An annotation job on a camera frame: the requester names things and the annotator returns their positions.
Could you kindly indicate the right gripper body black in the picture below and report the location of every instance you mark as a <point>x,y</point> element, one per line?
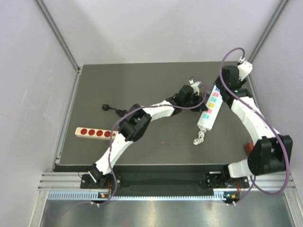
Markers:
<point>219,83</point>

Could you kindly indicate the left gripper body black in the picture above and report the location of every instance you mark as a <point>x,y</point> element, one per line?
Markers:
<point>195,99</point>

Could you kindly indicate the white power strip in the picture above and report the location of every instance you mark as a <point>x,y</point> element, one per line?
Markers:
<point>207,118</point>

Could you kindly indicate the red cube plug adapter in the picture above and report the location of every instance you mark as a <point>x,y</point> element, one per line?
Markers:
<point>248,148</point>

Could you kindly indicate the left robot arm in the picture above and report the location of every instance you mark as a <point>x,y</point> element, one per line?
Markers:
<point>135,123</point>

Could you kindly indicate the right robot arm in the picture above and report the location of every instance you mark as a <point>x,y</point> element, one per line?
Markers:
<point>243,106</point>

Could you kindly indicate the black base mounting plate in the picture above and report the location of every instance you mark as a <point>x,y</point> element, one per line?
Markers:
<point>202,180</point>

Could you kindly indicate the wooden power strip red sockets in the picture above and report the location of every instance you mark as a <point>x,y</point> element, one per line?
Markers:
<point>92,133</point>

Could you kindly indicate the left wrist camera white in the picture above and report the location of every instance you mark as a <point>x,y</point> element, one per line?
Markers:
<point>196,86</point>

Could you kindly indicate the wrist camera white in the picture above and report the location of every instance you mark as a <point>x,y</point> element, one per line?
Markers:
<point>196,86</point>
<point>244,68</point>

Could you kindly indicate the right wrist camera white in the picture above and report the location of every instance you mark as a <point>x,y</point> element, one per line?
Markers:
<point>244,68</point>

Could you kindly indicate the white slotted cable duct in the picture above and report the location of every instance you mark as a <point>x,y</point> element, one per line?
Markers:
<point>103,196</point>

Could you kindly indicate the right aluminium frame post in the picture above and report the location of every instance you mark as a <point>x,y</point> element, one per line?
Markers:
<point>265,35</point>

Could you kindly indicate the aluminium frame post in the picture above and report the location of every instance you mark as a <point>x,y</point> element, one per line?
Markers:
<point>75,82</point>
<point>265,35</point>

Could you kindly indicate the left aluminium frame post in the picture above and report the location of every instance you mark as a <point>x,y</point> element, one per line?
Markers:
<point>75,82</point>

